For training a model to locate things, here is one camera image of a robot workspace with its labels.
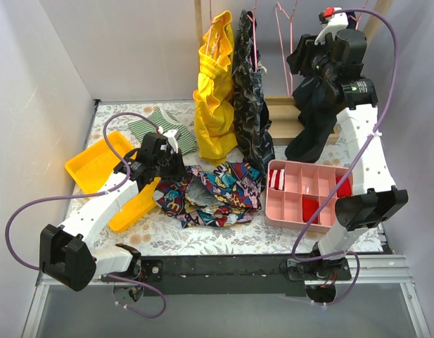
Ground pink wire hanger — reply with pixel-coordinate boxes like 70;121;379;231
274;1;299;98

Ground colourful comic print shorts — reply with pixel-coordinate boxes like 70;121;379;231
153;162;263;229

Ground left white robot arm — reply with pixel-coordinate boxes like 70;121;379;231
39;130;188;292

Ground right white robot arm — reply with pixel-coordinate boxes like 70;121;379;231
286;29;409;280

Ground pink hanger under navy shorts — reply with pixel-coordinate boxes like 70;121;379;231
347;11;363;30

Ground pink hanger under leaf shorts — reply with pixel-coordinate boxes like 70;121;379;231
248;0;258;73

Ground yellow shorts on hanger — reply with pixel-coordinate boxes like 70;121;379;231
193;11;237;165

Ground dark leaf print shorts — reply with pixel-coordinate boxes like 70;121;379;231
232;10;275;176

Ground pink hanger under yellow shorts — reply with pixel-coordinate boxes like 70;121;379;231
205;1;220;60

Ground green striped folded shirt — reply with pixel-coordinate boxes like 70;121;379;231
129;108;198;155

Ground wooden clothes rack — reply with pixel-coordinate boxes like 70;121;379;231
194;1;394;146

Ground yellow plastic tray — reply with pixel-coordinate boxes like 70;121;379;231
65;139;160;232

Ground red white striped sock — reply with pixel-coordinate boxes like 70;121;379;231
268;169;285;191

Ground pink divided organiser tray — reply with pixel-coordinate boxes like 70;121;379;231
265;160;347;230

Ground red folded cloth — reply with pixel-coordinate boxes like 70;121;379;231
337;178;352;198

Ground red cloth front compartment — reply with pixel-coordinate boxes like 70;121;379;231
302;195;319;223

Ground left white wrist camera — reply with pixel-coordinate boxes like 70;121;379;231
160;130;180;154

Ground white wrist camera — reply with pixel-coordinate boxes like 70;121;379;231
160;130;180;154
314;7;348;45

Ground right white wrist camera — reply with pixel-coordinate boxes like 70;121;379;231
314;7;348;45

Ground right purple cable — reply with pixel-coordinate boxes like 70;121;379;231
291;7;399;306

